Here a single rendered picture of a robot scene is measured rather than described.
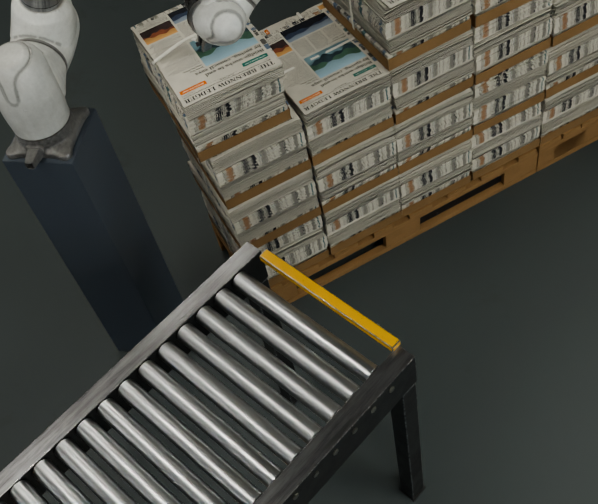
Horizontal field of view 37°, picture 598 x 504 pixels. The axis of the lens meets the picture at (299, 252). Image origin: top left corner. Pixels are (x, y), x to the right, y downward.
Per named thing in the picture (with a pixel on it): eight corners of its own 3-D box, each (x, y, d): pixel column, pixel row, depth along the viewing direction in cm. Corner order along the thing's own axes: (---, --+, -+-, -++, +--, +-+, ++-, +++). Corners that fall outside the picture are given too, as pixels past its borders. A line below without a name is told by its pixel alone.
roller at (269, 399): (170, 335, 217) (180, 339, 221) (310, 449, 194) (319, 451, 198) (181, 318, 217) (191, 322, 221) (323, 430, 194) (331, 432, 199)
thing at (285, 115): (176, 126, 251) (173, 116, 247) (266, 83, 256) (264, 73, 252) (200, 163, 243) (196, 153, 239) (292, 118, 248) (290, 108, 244)
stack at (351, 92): (217, 245, 332) (157, 82, 265) (477, 112, 353) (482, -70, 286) (263, 319, 310) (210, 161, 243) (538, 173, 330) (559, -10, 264)
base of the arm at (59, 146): (0, 170, 229) (-9, 155, 224) (29, 108, 241) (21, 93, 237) (65, 172, 225) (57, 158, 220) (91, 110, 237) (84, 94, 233)
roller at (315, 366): (208, 296, 221) (214, 305, 225) (350, 404, 198) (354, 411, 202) (221, 282, 222) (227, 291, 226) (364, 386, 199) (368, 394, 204)
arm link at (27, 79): (3, 143, 226) (-35, 79, 209) (21, 92, 237) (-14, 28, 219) (63, 140, 224) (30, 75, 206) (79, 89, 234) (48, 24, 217)
